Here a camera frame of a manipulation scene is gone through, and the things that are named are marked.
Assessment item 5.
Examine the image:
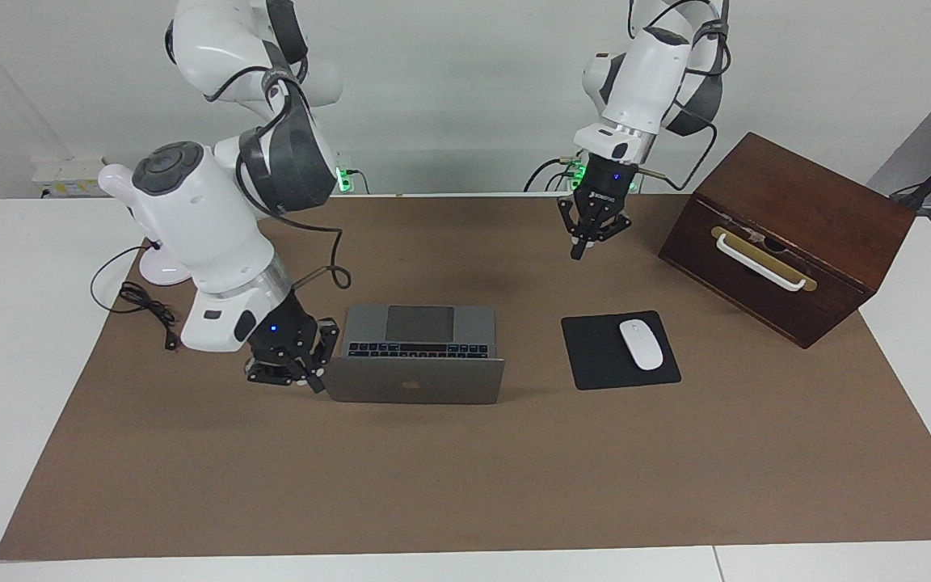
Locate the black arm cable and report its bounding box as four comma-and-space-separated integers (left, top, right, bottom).
205, 69, 352, 290
627, 0, 731, 193

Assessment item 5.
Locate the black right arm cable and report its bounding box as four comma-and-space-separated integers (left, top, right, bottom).
205, 69, 352, 290

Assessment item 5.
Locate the brown table mat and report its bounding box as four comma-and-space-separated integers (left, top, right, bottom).
0, 194, 931, 561

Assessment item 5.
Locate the white desk lamp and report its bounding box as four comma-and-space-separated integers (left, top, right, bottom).
98, 164, 192, 286

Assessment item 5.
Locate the white box handle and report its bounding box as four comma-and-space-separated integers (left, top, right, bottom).
714, 233, 807, 292

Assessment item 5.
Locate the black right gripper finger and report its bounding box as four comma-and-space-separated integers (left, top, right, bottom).
244, 362, 309, 387
304, 322, 341, 395

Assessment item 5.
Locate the black base power cable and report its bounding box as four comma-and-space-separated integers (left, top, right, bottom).
524, 156, 583, 192

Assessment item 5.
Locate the brass handle plate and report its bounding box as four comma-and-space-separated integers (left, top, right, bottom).
710, 226, 818, 293

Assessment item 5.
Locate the black lamp cable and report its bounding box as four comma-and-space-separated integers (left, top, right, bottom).
91, 245, 181, 352

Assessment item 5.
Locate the white computer mouse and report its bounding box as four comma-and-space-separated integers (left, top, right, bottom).
619, 319, 665, 372

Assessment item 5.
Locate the dark wooden box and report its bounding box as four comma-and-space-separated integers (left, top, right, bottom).
658, 132, 917, 349

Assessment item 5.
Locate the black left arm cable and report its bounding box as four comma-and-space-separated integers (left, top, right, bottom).
627, 0, 731, 193

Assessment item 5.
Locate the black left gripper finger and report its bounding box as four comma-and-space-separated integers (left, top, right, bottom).
557, 194, 592, 261
588, 212, 632, 247

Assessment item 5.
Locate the grey laptop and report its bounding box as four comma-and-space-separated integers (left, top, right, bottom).
322, 304, 507, 405

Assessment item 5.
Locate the black mouse pad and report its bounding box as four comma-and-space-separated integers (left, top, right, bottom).
561, 310, 682, 391

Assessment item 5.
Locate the white power strip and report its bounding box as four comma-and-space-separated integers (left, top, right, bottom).
32, 158, 107, 197

